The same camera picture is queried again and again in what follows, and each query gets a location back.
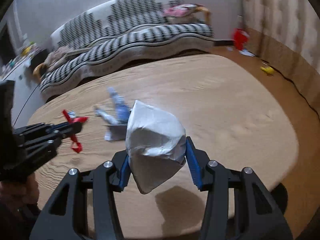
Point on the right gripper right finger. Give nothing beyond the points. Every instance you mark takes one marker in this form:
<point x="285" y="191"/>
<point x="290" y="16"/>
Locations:
<point x="256" y="213"/>

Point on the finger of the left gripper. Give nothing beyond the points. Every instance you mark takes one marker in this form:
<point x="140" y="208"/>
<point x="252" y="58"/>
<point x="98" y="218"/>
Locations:
<point x="76" y="128"/>
<point x="64" y="127"/>

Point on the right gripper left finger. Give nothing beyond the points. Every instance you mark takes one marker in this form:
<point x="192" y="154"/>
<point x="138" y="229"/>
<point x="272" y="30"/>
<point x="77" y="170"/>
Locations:
<point x="65" y="214"/>

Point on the red plastic strip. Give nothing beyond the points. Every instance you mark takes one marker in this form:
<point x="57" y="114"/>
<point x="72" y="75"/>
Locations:
<point x="72" y="119"/>

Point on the white wrapper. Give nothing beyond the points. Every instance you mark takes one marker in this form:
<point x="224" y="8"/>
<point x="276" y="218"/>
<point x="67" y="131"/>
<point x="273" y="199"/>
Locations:
<point x="156" y="145"/>

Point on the person's left hand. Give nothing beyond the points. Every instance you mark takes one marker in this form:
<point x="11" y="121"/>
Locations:
<point x="16" y="195"/>

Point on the silver blister pack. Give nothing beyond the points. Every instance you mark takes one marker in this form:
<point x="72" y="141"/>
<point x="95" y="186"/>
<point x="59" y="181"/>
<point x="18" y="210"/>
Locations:
<point x="115" y="130"/>

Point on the white cabinet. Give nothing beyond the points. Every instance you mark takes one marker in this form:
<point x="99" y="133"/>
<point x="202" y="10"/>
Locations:
<point x="27" y="97"/>

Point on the blue silver twisted wrapper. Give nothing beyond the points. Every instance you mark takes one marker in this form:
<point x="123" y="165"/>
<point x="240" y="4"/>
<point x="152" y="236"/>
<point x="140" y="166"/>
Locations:
<point x="122" y="110"/>

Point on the beige plush toy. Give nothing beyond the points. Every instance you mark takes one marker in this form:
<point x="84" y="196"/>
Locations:
<point x="56" y="58"/>

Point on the yellow item on cabinet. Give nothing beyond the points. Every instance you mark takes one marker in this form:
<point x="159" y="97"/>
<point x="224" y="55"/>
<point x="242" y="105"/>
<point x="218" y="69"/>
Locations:
<point x="26" y="51"/>

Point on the black white striped sofa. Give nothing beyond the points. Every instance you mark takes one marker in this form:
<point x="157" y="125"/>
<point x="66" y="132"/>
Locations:
<point x="115" y="33"/>

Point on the yellow toy on floor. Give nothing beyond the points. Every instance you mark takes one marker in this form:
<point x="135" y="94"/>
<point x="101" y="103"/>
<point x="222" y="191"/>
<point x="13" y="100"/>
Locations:
<point x="267" y="70"/>

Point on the pink patterned cushion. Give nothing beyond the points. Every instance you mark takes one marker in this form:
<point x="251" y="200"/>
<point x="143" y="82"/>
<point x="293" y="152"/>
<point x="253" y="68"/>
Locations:
<point x="180" y="11"/>

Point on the red bag on floor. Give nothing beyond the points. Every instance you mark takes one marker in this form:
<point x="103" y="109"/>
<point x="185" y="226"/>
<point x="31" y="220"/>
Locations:
<point x="240" y="38"/>

